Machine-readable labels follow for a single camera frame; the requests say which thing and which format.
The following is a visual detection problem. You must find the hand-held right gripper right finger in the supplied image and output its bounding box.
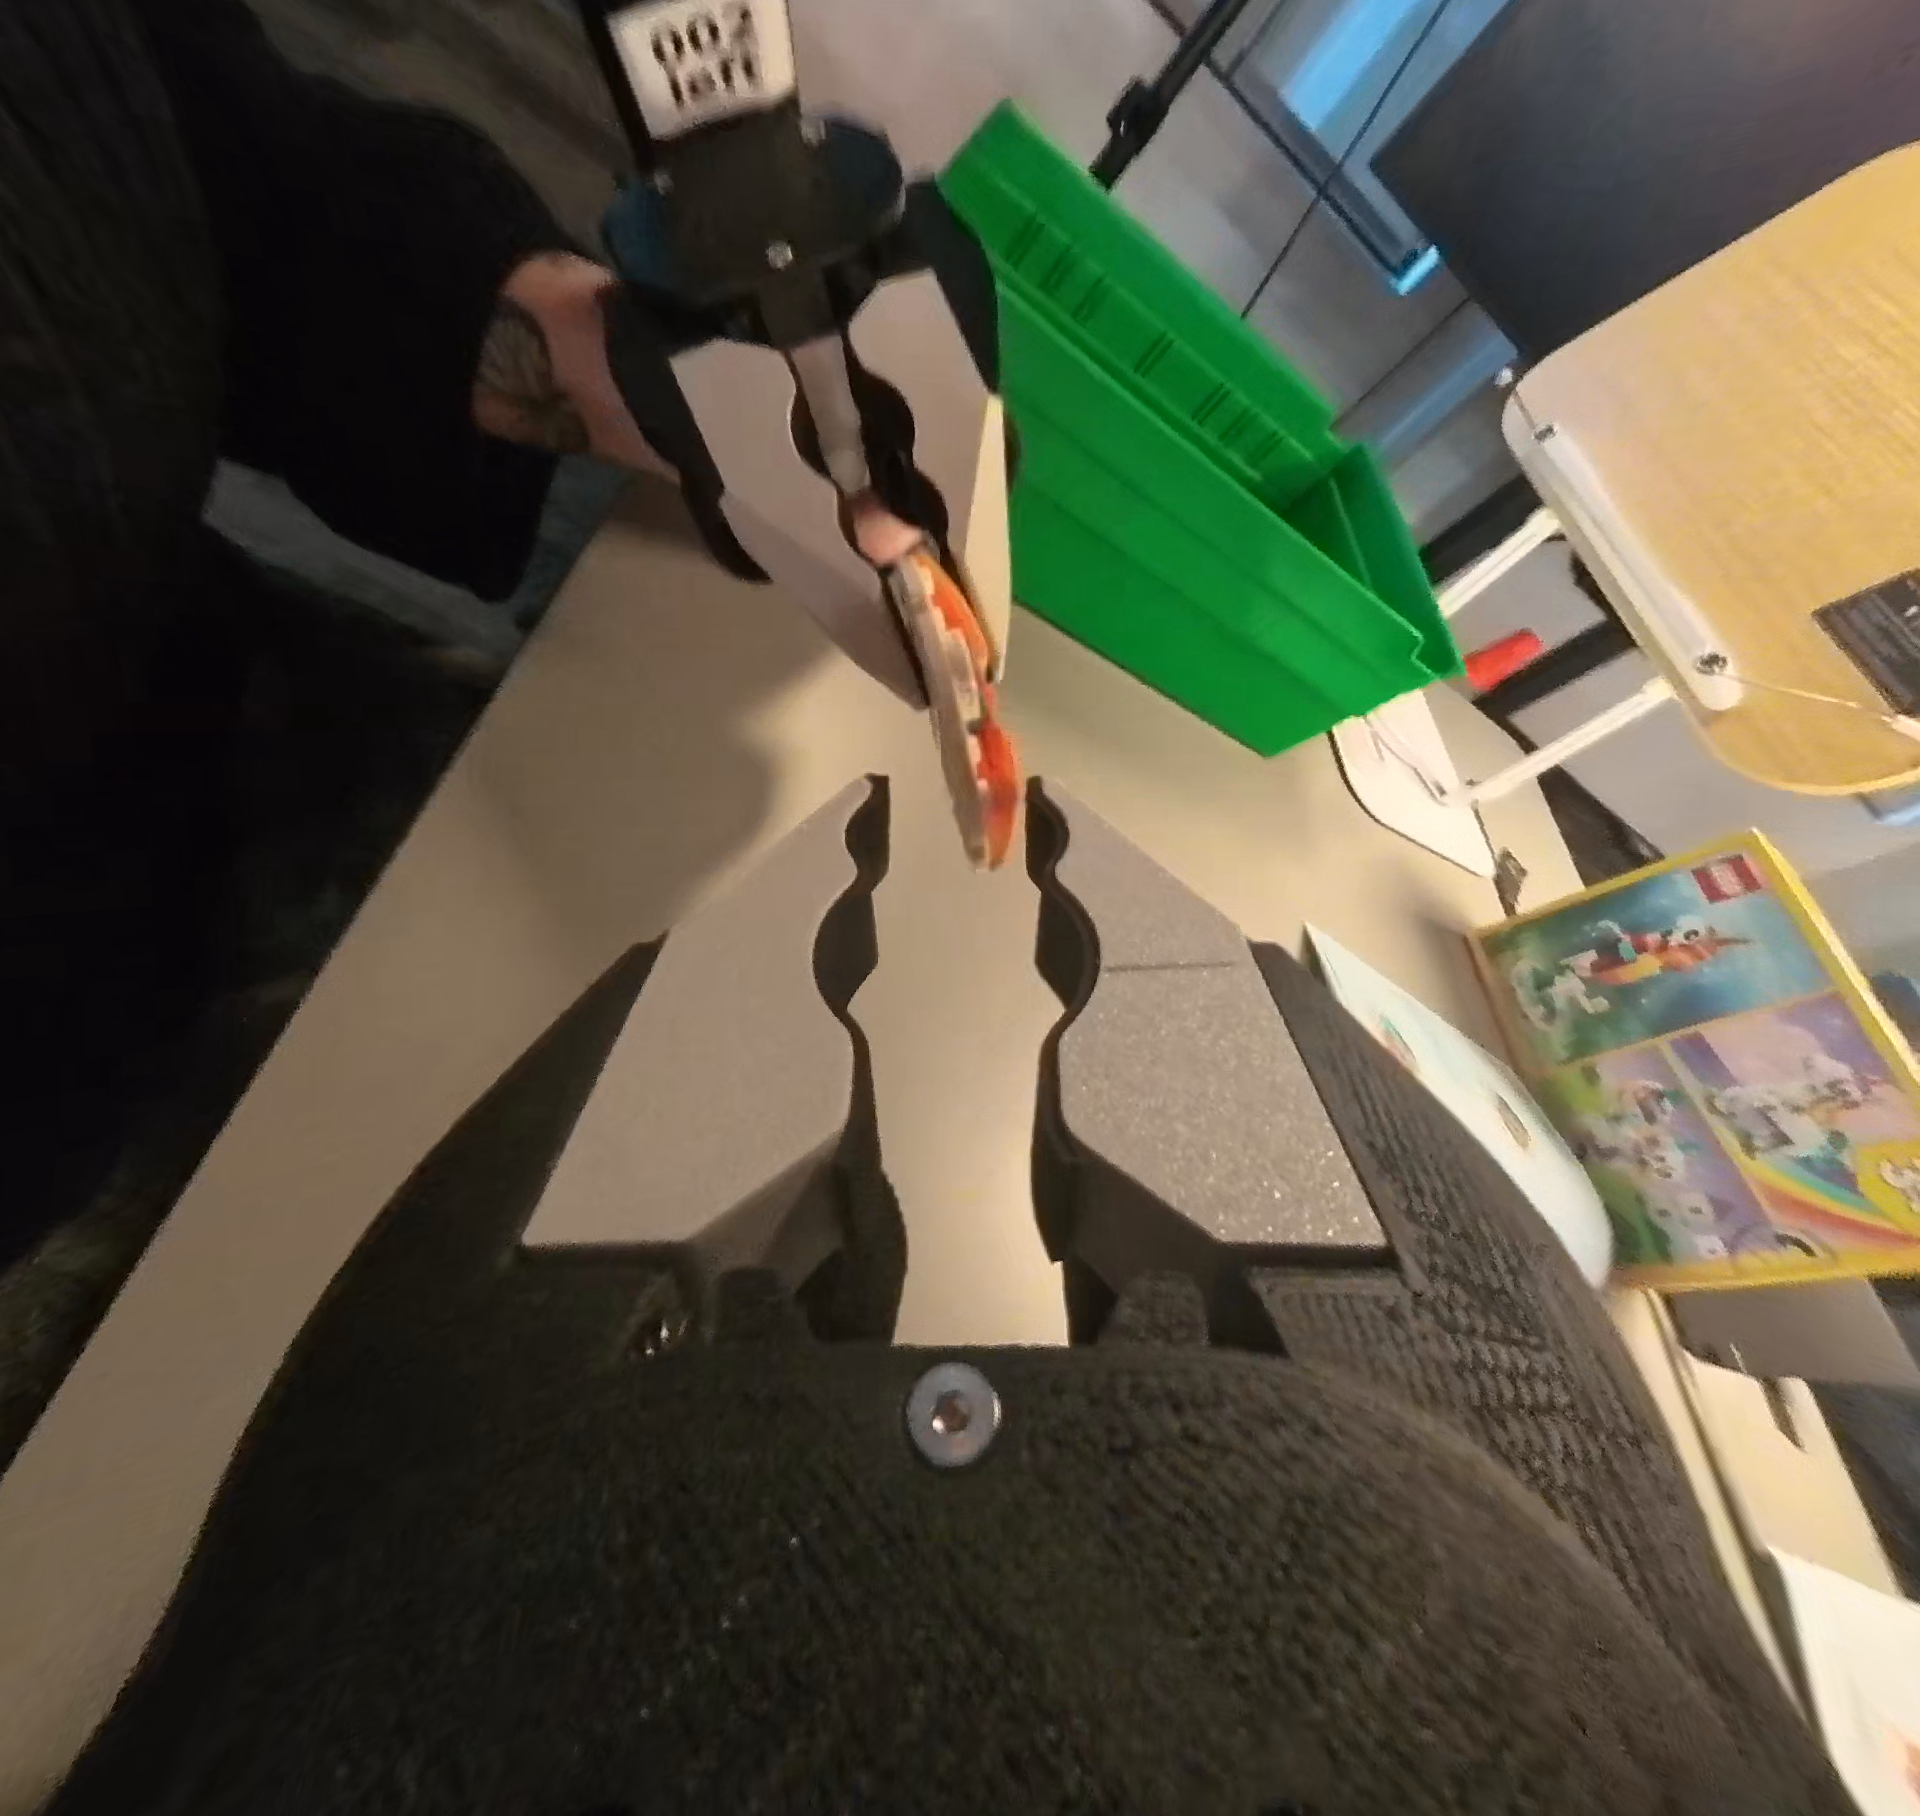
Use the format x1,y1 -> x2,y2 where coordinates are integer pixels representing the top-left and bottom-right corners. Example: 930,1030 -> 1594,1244
1028,777 -> 1395,1342

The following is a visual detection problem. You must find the closed instruction booklet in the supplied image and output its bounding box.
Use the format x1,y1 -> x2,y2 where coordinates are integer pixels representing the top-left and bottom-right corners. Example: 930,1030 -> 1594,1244
1765,1542 -> 1920,1816

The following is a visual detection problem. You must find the round multicolour lego build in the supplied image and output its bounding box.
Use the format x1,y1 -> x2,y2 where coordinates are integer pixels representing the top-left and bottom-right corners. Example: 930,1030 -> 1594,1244
873,530 -> 1028,875

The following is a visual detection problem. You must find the person's black top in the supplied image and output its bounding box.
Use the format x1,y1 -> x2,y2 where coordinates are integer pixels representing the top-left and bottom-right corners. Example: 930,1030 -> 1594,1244
0,0 -> 608,1246

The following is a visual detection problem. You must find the person's left forearm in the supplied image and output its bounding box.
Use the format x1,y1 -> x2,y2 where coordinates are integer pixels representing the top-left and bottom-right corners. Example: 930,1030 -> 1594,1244
467,249 -> 682,488

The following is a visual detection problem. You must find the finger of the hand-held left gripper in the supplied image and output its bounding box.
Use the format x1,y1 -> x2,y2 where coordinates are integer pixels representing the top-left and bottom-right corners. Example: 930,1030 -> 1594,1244
663,335 -> 940,717
843,260 -> 1025,689

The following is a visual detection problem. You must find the person's left hand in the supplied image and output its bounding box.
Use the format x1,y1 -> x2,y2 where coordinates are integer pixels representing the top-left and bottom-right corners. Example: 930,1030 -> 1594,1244
843,488 -> 940,567

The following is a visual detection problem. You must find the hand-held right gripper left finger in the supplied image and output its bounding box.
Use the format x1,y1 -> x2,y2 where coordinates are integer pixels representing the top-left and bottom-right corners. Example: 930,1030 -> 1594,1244
513,777 -> 901,1342

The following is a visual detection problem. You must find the open instruction booklet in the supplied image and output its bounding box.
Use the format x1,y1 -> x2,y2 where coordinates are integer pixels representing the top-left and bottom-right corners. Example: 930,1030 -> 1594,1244
1303,921 -> 1620,1273

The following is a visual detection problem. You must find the black tripod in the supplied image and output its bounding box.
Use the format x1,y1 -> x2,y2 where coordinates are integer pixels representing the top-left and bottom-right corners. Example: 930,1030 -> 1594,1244
1088,0 -> 1341,188

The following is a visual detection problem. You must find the wooden board on white stand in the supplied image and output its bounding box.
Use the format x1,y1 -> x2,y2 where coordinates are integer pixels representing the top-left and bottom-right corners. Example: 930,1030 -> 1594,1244
1332,146 -> 1920,875

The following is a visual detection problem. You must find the green divided plastic bin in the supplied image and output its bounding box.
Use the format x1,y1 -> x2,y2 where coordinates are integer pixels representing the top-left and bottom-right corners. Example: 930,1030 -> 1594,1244
939,98 -> 1463,759

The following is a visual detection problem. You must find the lego set box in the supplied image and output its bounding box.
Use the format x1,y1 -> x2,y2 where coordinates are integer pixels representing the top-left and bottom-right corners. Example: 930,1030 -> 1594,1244
1463,826 -> 1920,1294

